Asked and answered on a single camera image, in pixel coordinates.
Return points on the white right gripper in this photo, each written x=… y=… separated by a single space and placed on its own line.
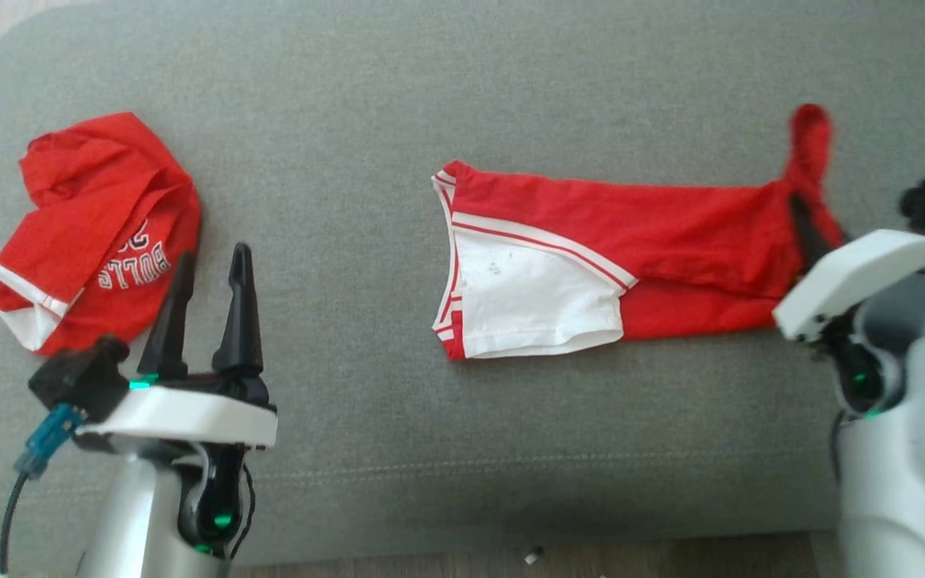
x=864 y=273

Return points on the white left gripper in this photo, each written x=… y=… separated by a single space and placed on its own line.
x=189 y=417

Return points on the red white sleeveless jersey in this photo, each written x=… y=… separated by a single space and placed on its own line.
x=671 y=233

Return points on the red Bulls jersey top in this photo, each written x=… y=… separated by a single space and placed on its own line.
x=93 y=201

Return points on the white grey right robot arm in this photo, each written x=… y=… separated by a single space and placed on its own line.
x=912 y=482

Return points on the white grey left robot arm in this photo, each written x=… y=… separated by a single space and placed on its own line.
x=133 y=514

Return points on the large grey sofa chaise cushion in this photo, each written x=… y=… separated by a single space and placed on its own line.
x=350 y=120

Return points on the small white floor scrap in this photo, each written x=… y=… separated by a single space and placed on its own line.
x=533 y=555

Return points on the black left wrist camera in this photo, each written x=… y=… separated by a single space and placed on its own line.
x=77 y=377

